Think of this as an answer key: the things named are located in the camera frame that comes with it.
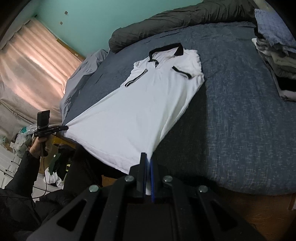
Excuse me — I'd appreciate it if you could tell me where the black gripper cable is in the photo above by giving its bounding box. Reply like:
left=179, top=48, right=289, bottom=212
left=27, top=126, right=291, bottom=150
left=32, top=156, right=48, bottom=198

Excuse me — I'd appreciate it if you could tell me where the person's left hand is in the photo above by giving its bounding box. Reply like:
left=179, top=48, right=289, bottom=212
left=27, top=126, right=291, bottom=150
left=27, top=138, right=54, bottom=160

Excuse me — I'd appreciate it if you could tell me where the pink curtain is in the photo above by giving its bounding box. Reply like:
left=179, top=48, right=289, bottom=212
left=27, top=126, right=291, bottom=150
left=0, top=17, right=86, bottom=137

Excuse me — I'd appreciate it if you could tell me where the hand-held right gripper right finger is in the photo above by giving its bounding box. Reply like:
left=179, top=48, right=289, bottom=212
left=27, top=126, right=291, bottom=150
left=150, top=158, right=266, bottom=241

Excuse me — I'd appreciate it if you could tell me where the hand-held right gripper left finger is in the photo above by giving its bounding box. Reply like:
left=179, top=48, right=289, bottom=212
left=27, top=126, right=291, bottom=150
left=28, top=152, right=147, bottom=241

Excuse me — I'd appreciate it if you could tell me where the white polo shirt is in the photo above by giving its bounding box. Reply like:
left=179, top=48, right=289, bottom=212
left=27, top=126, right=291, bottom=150
left=63, top=43, right=204, bottom=195

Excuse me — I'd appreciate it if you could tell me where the dark grey rolled duvet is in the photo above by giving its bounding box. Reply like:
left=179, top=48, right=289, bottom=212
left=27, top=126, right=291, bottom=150
left=109, top=0, right=257, bottom=54

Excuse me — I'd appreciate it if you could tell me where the stack of folded clothes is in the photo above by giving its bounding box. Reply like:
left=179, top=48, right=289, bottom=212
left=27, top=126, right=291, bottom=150
left=252, top=8, right=296, bottom=102

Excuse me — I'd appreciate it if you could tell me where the wooden window frame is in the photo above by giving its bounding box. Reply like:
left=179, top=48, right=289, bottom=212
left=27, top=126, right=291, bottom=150
left=56, top=38, right=86, bottom=62

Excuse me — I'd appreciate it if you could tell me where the light grey blanket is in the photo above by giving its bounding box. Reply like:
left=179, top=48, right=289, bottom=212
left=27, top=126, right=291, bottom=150
left=60, top=49, right=110, bottom=123

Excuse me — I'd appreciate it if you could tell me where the green and white clothes heap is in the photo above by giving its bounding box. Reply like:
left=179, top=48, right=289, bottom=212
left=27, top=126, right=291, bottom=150
left=44, top=146, right=68, bottom=189

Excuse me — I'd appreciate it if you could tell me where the white drawer cabinet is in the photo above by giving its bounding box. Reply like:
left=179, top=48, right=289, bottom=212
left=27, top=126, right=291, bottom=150
left=0, top=146, right=20, bottom=187

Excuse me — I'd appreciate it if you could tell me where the plastic bags pile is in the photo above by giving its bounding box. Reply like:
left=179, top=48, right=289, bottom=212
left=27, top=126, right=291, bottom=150
left=13, top=125, right=38, bottom=160

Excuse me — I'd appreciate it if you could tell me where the bed with blue sheet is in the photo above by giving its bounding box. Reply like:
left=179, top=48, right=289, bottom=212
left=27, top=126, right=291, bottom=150
left=61, top=21, right=296, bottom=232

